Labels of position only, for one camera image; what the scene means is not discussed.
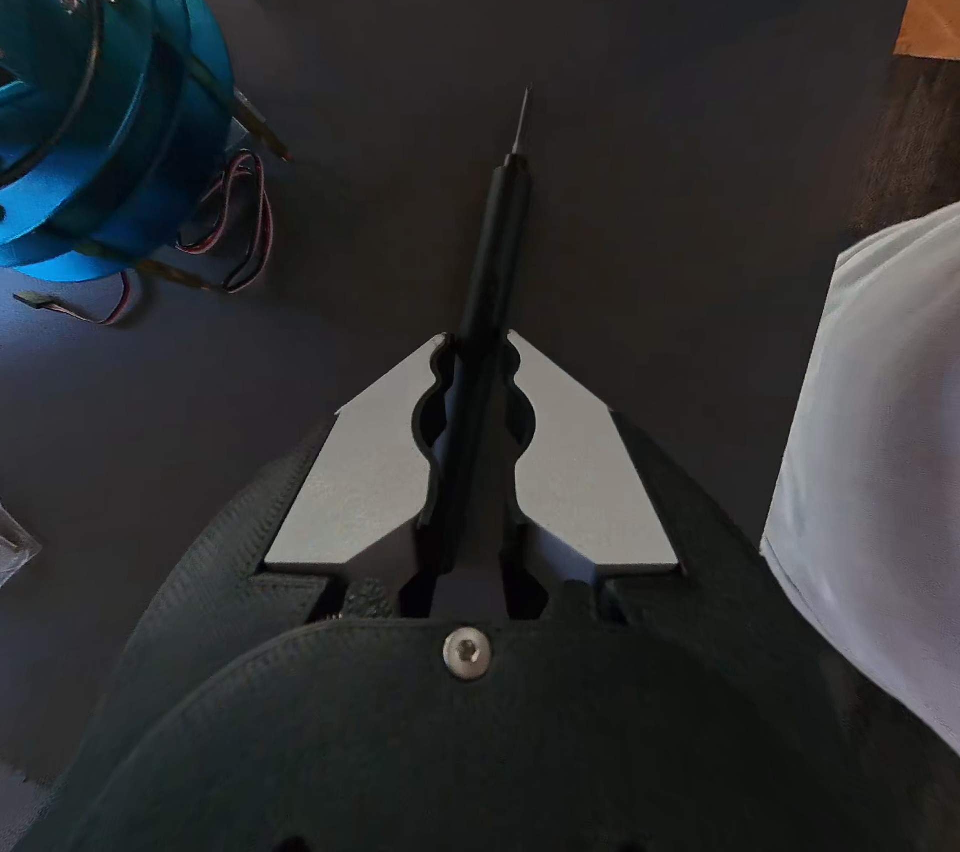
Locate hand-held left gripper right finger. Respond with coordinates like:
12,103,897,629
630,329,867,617
504,329,682,590

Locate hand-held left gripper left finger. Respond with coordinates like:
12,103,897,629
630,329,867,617
264,333,459,568

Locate black precision screwdriver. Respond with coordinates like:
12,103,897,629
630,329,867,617
431,83,537,575

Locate dark desk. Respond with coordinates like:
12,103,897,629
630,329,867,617
0,0,940,793

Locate person's white shirt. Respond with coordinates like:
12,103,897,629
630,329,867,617
759,201,960,755

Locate clear plastic parts bag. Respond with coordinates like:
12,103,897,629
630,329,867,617
0,492,42,586

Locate looped red black servo cable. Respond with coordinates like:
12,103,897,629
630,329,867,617
176,150,275,294

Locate servo cable with connector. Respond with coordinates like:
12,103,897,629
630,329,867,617
13,270,151,328

